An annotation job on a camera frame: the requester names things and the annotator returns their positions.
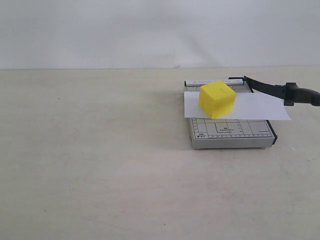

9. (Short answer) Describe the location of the white paper sheet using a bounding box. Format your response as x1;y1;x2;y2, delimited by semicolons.
184;91;291;121

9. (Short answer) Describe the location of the black cutter blade lever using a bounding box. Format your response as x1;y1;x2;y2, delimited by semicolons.
243;76;320;107

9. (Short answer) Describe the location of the yellow cube block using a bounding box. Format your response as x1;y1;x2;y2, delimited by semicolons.
198;80;237;119

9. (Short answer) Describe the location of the grey paper cutter base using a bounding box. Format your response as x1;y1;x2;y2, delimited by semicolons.
183;77;279;150

